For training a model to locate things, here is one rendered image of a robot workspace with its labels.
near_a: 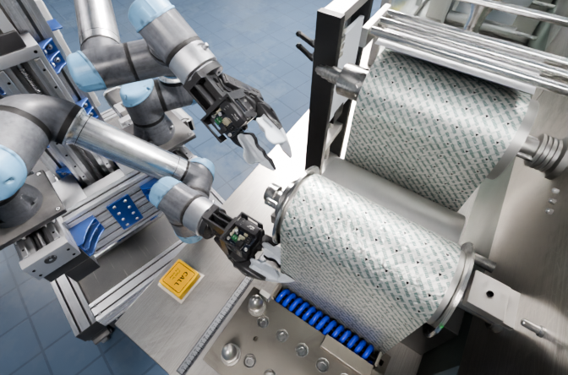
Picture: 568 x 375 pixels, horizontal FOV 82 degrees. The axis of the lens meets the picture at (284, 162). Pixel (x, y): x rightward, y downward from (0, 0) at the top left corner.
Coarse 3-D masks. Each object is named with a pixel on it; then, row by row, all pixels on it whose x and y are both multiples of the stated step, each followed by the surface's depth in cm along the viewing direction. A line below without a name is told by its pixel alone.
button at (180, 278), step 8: (176, 264) 82; (184, 264) 82; (168, 272) 81; (176, 272) 81; (184, 272) 81; (192, 272) 81; (160, 280) 80; (168, 280) 80; (176, 280) 80; (184, 280) 80; (192, 280) 80; (168, 288) 79; (176, 288) 79; (184, 288) 79
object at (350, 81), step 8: (352, 64) 62; (344, 72) 61; (352, 72) 60; (360, 72) 60; (368, 72) 60; (344, 80) 61; (352, 80) 60; (360, 80) 60; (336, 88) 62; (344, 88) 61; (352, 88) 61; (360, 88) 60; (344, 96) 64; (352, 96) 62
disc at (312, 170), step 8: (312, 168) 53; (304, 176) 51; (296, 184) 49; (288, 192) 49; (288, 200) 49; (280, 208) 49; (280, 216) 49; (280, 224) 51; (272, 232) 51; (272, 240) 53; (280, 240) 55
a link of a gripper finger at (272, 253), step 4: (264, 244) 66; (268, 244) 65; (264, 248) 66; (268, 248) 66; (272, 248) 64; (276, 248) 63; (280, 248) 62; (264, 252) 66; (268, 252) 66; (272, 252) 65; (276, 252) 64; (280, 252) 63; (264, 256) 66; (268, 256) 65; (272, 256) 65; (276, 256) 65; (280, 256) 64; (272, 260) 66; (276, 260) 65; (280, 260) 65; (280, 264) 64
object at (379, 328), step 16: (288, 256) 56; (288, 272) 62; (304, 272) 57; (320, 272) 53; (288, 288) 69; (304, 288) 63; (320, 288) 58; (336, 288) 54; (320, 304) 64; (336, 304) 59; (352, 304) 54; (368, 304) 51; (336, 320) 65; (352, 320) 60; (368, 320) 55; (384, 320) 51; (368, 336) 61; (384, 336) 56; (400, 336) 52; (384, 352) 62
